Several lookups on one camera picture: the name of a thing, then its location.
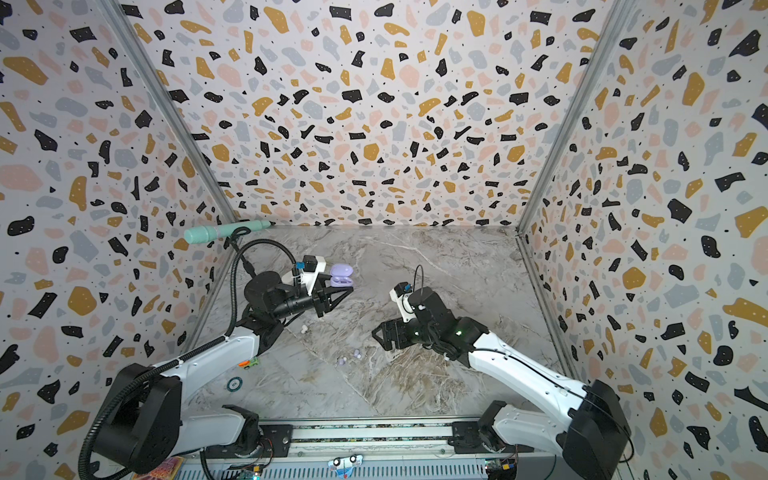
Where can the purple charging case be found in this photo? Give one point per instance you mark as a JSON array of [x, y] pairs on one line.
[[341, 275]]

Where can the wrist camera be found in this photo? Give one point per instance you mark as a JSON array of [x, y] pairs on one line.
[[400, 295], [310, 268]]

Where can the black microphone stand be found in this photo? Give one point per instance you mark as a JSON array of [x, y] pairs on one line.
[[240, 250]]

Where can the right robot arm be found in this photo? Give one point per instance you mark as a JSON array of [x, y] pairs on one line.
[[583, 424]]

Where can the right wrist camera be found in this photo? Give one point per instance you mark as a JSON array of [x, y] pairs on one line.
[[400, 295]]

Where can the small toy car sticker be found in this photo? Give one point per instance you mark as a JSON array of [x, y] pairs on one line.
[[344, 467]]

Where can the corner aluminium profile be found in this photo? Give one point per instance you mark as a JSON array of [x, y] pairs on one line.
[[118, 22], [617, 18]]

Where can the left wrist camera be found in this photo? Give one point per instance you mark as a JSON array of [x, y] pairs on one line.
[[310, 268]]

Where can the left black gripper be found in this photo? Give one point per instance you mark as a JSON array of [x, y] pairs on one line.
[[323, 304]]

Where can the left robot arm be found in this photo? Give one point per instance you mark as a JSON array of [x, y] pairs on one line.
[[143, 421]]

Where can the colourful card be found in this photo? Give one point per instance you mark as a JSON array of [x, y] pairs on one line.
[[167, 470]]

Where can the green toy car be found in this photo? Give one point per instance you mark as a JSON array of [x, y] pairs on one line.
[[249, 363]]

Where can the right corner aluminium profile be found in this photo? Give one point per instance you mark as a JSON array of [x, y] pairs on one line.
[[617, 18]]

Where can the left corner aluminium profile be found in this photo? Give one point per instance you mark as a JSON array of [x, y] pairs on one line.
[[118, 22]]

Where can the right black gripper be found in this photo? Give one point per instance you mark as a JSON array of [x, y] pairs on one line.
[[402, 333]]

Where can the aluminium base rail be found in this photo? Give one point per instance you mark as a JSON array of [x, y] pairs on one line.
[[393, 448]]

